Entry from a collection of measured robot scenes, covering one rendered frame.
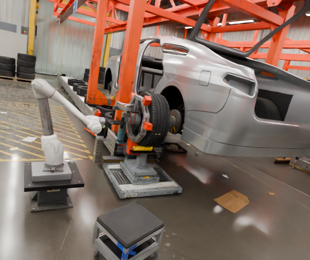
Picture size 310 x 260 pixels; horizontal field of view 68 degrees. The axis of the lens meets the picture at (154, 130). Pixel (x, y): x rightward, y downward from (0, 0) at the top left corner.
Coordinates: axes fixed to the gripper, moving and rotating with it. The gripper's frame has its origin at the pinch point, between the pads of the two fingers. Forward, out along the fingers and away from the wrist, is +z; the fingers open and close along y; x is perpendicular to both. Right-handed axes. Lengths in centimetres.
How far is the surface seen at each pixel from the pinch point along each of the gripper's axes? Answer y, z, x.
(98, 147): -73, -2, -59
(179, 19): -256, 192, 182
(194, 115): 38, 66, 24
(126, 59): -61, 15, 68
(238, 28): -170, 290, 183
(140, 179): 8, 32, -68
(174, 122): -10, 75, 3
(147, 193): 22, 38, -78
